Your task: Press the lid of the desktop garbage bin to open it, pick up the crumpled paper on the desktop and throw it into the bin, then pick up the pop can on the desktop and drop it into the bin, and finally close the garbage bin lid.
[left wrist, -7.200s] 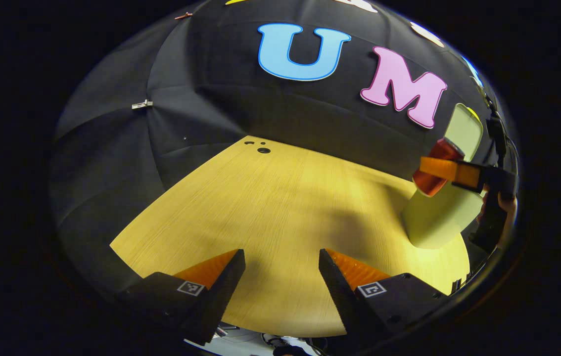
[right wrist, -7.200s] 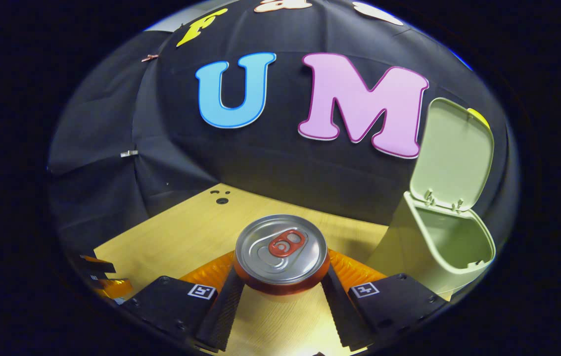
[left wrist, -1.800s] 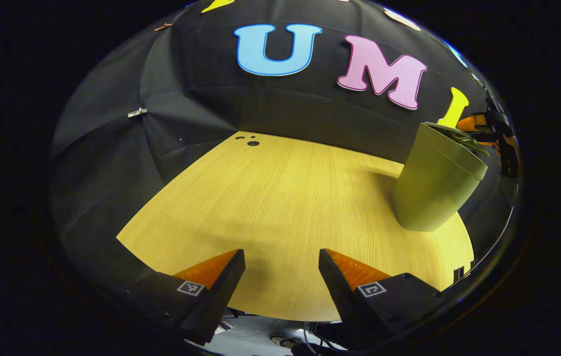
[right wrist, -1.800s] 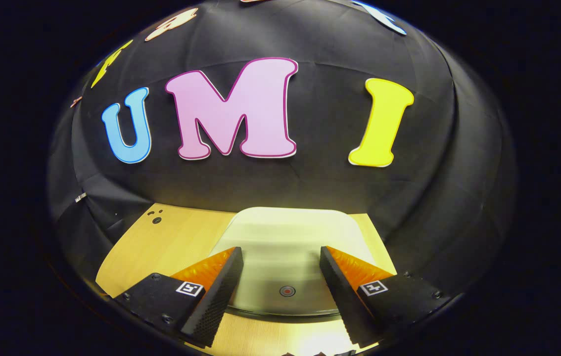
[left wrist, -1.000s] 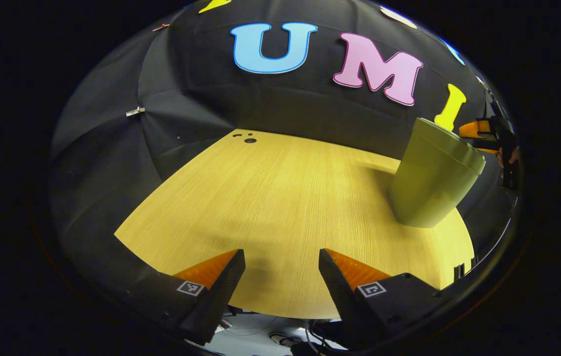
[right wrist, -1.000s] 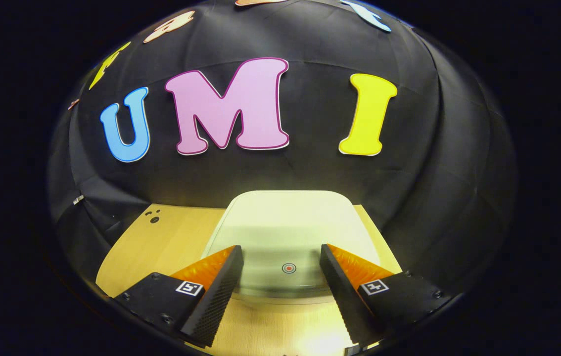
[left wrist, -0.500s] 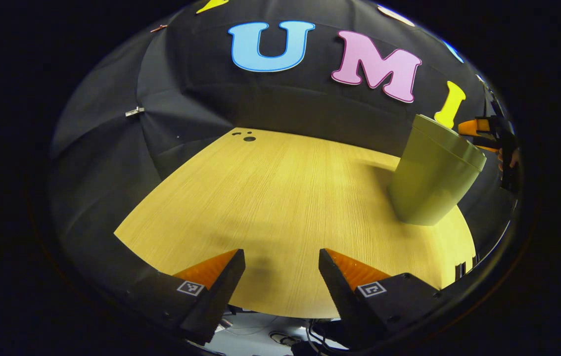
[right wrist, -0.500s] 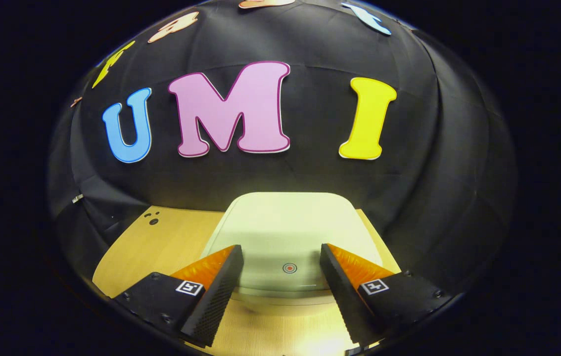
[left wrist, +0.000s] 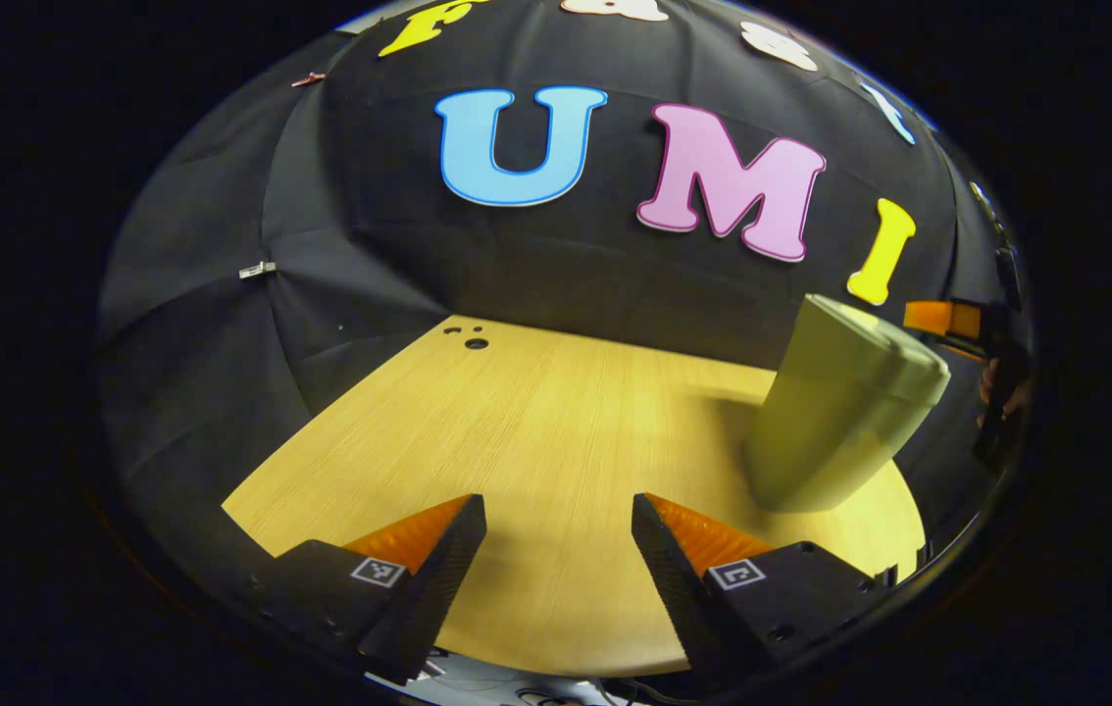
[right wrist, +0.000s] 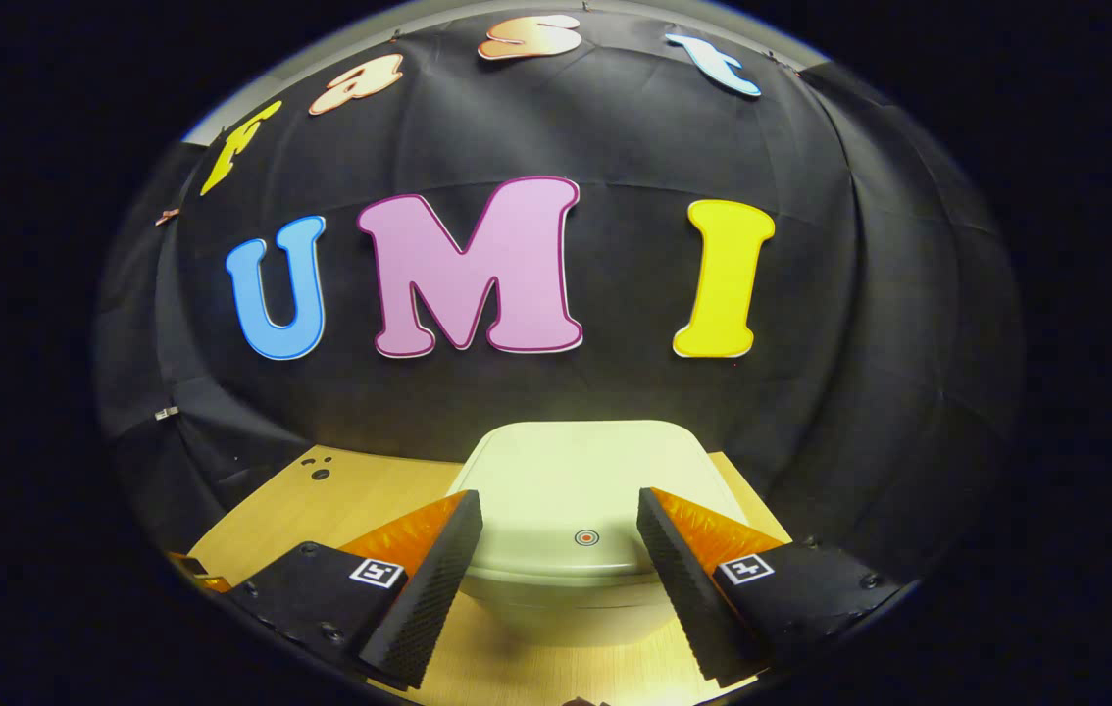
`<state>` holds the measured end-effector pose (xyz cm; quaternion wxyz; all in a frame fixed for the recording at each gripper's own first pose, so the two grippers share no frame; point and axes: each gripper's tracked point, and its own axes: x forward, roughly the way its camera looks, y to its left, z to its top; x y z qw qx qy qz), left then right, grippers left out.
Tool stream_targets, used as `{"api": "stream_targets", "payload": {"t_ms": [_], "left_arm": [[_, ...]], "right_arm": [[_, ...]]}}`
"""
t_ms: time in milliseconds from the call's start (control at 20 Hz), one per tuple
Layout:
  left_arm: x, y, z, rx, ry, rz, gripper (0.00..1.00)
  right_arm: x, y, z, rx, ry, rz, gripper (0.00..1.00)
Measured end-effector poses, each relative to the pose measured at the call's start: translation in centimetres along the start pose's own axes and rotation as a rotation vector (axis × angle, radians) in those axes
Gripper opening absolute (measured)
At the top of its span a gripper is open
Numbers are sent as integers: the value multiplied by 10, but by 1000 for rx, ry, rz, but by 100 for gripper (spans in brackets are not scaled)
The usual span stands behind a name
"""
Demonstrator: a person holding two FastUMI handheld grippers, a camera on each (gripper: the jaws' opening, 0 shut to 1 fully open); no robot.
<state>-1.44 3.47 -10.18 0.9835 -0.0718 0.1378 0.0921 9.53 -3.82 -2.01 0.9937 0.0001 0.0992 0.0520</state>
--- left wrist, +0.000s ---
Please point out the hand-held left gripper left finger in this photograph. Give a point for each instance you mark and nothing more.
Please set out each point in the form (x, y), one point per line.
(429, 598)

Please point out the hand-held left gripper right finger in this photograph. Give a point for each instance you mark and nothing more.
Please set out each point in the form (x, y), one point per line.
(679, 593)

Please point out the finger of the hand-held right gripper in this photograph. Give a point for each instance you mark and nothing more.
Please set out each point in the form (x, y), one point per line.
(938, 317)

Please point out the pale green desktop garbage bin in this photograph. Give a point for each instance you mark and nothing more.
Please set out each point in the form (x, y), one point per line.
(840, 412)

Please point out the wooden desktop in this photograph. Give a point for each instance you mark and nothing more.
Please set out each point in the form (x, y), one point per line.
(536, 441)

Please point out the black backdrop cloth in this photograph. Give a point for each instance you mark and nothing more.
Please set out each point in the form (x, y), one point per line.
(566, 284)

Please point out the white cloth clip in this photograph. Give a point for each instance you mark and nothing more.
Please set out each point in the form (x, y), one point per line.
(257, 269)

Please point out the copper cloth clip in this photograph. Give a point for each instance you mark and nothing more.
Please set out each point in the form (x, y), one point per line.
(308, 78)

